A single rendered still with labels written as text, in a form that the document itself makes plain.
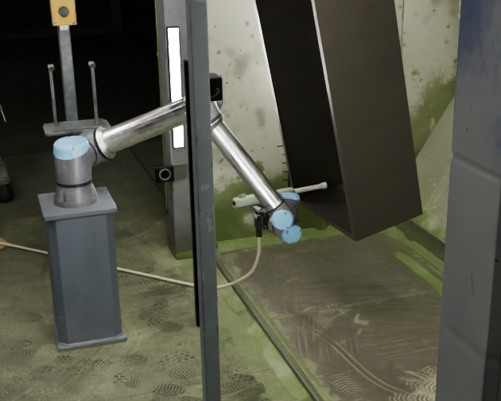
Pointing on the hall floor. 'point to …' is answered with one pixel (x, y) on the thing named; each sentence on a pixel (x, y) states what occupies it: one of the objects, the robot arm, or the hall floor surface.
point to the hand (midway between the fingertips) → (257, 204)
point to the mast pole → (203, 194)
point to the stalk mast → (67, 74)
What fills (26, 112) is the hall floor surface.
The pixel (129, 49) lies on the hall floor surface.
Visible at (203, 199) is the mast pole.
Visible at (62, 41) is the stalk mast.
